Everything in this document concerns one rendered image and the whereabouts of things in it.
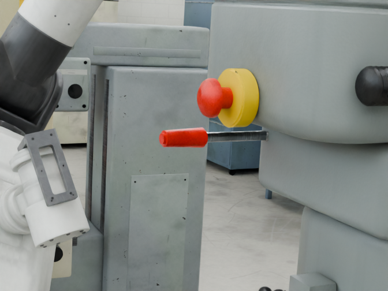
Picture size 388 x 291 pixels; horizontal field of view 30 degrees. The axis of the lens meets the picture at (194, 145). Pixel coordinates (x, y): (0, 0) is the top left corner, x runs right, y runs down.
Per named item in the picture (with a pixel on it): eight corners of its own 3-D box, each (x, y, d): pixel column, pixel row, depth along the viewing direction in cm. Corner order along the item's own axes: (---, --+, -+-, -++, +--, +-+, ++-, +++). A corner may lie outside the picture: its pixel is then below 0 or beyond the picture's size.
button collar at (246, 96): (241, 131, 72) (245, 71, 70) (211, 122, 77) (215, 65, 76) (257, 131, 72) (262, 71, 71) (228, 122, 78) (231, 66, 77)
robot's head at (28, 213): (15, 257, 86) (55, 235, 80) (-11, 178, 88) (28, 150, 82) (59, 246, 91) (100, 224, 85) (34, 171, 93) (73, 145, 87)
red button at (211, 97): (209, 120, 71) (212, 80, 70) (191, 114, 74) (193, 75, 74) (238, 120, 72) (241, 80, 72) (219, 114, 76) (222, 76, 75)
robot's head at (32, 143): (22, 224, 86) (37, 208, 80) (1, 157, 88) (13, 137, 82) (71, 211, 89) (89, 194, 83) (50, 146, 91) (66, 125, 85)
